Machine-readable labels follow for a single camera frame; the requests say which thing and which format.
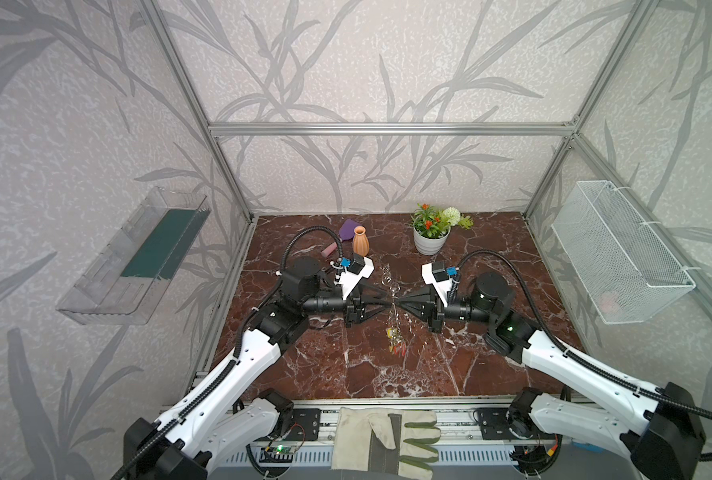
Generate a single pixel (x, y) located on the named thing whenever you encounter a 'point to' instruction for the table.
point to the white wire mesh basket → (629, 273)
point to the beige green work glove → (375, 440)
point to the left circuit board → (277, 454)
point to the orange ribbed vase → (360, 241)
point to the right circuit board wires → (535, 459)
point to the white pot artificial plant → (431, 227)
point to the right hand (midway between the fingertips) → (399, 293)
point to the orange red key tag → (395, 350)
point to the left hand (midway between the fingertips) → (387, 295)
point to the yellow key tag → (389, 332)
